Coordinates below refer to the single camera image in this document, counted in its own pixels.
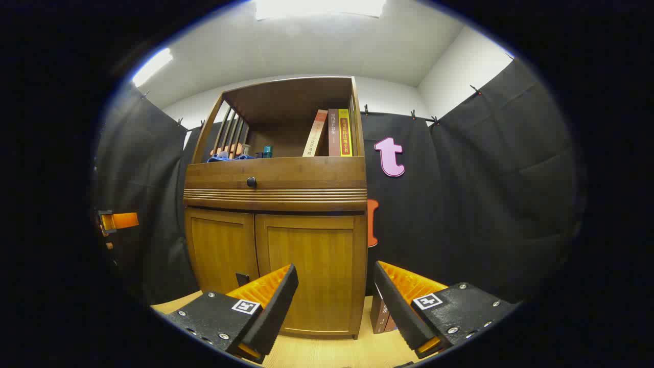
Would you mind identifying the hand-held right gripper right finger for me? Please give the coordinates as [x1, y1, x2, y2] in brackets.
[373, 261, 519, 359]

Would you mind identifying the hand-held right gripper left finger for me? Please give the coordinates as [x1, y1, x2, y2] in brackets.
[165, 263, 299, 364]

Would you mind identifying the wooden shoe cabinet door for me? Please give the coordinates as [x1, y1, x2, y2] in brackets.
[185, 207, 260, 296]
[254, 214, 367, 338]

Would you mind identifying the wooden double-door shoe cabinet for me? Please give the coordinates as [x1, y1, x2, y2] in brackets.
[183, 77, 368, 340]

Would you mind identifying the narrow ceiling light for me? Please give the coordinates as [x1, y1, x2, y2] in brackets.
[132, 48, 174, 87]

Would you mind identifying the beige red book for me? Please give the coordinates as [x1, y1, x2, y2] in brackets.
[302, 109, 329, 157]

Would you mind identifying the yellow book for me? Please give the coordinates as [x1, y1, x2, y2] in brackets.
[339, 108, 354, 157]

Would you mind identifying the wide ceiling light panel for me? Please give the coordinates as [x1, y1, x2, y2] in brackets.
[254, 0, 387, 21]

